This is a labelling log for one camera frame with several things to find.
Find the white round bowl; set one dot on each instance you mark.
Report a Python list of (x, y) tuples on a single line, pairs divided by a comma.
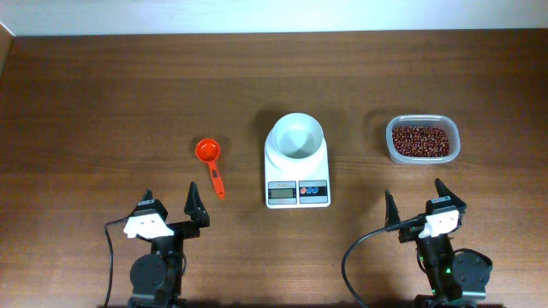
[(297, 135)]

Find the red beans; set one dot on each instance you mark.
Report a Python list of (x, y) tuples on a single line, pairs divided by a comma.
[(421, 141)]

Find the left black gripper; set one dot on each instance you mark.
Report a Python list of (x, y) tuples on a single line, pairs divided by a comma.
[(181, 228)]

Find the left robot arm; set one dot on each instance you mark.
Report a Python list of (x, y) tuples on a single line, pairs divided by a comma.
[(156, 277)]

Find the white digital kitchen scale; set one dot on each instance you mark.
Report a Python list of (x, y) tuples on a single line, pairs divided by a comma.
[(296, 183)]

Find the orange measuring scoop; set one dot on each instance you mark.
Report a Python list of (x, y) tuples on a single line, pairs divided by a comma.
[(208, 151)]

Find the clear plastic container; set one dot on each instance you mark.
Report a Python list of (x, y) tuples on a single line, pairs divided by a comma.
[(439, 121)]

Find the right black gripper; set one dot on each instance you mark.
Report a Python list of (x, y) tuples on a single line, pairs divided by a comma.
[(413, 229)]

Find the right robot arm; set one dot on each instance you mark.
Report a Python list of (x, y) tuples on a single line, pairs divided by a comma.
[(457, 277)]

